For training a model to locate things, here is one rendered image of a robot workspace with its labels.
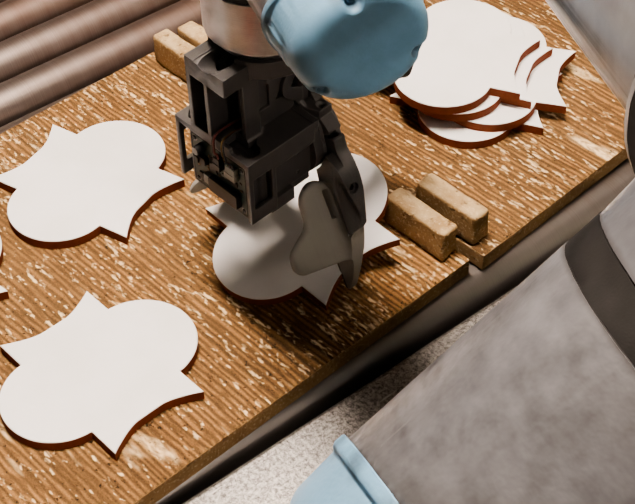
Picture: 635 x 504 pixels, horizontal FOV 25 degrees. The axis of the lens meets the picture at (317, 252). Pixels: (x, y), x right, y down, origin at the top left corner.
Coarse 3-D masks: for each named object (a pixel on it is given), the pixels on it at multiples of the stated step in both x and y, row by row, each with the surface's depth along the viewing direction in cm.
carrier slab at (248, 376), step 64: (64, 128) 115; (0, 192) 110; (64, 256) 105; (128, 256) 105; (192, 256) 105; (384, 256) 105; (448, 256) 105; (0, 320) 100; (192, 320) 100; (256, 320) 100; (320, 320) 100; (384, 320) 101; (0, 384) 96; (256, 384) 96; (0, 448) 93; (128, 448) 93; (192, 448) 93
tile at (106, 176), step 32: (96, 128) 114; (128, 128) 114; (32, 160) 111; (64, 160) 111; (96, 160) 111; (128, 160) 111; (160, 160) 111; (32, 192) 108; (64, 192) 108; (96, 192) 108; (128, 192) 108; (160, 192) 109; (32, 224) 106; (64, 224) 106; (96, 224) 106; (128, 224) 106
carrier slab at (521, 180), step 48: (432, 0) 127; (480, 0) 127; (528, 0) 127; (576, 48) 122; (384, 96) 118; (576, 96) 118; (384, 144) 114; (432, 144) 114; (528, 144) 114; (576, 144) 114; (624, 144) 114; (480, 192) 110; (528, 192) 110; (576, 192) 111; (480, 240) 106
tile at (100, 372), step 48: (48, 336) 98; (96, 336) 98; (144, 336) 98; (192, 336) 98; (48, 384) 95; (96, 384) 95; (144, 384) 95; (192, 384) 95; (48, 432) 92; (96, 432) 92
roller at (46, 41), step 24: (96, 0) 130; (120, 0) 130; (144, 0) 131; (168, 0) 132; (48, 24) 128; (72, 24) 128; (96, 24) 129; (120, 24) 130; (0, 48) 125; (24, 48) 126; (48, 48) 126; (72, 48) 128; (0, 72) 124
